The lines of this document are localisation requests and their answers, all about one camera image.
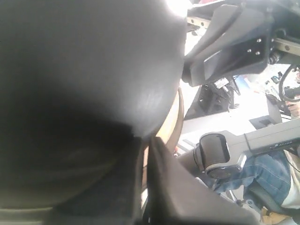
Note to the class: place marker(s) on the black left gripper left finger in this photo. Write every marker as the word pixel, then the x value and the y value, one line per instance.
pixel 114 200

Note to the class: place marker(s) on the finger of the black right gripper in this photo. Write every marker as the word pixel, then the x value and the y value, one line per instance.
pixel 236 42

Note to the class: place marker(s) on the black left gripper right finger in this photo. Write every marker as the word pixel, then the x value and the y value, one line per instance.
pixel 178 198

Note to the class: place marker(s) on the black helmet with visor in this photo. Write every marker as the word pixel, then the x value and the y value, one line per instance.
pixel 48 152

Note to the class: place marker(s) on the person in blue jeans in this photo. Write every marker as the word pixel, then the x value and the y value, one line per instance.
pixel 278 173

